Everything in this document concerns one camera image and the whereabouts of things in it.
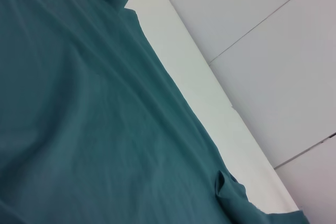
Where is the teal FREE print T-shirt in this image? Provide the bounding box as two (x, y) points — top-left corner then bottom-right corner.
(0, 0), (312, 224)

